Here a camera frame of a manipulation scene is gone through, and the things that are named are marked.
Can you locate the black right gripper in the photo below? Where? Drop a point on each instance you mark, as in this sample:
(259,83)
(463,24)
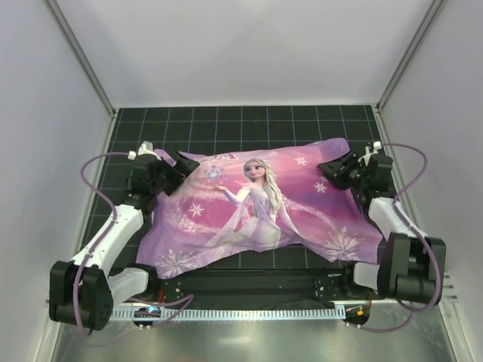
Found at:
(343,170)

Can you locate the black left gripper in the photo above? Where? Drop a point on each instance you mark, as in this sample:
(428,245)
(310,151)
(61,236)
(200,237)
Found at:
(168,172)

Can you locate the pink purple printed pillowcase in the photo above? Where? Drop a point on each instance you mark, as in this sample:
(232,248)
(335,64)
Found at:
(257,201)

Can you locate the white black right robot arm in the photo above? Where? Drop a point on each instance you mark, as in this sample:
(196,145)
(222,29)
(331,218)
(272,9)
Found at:
(411,267)

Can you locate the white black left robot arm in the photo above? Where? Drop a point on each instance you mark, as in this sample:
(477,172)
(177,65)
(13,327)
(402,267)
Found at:
(82,292)

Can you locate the black gridded work mat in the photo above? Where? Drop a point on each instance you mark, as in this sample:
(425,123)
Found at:
(213,130)

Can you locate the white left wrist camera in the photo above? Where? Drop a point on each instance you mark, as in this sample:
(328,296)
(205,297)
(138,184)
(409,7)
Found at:
(146,148)

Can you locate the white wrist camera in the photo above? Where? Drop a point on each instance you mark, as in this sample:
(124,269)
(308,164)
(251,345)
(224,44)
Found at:
(146,148)
(373,148)

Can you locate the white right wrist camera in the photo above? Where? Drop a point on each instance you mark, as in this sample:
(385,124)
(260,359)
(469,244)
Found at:
(373,148)

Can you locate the left aluminium frame post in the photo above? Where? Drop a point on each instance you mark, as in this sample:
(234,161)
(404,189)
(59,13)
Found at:
(75,46)

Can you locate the aluminium frame post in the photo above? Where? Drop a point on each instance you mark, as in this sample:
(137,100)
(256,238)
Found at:
(430,16)
(75,46)

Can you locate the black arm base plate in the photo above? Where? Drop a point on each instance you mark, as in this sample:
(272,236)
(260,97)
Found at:
(258,289)

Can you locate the slotted grey cable duct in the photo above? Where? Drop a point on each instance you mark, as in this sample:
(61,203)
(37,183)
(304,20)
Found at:
(150,314)

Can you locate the right aluminium frame post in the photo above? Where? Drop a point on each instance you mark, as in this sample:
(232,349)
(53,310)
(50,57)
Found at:
(430,16)

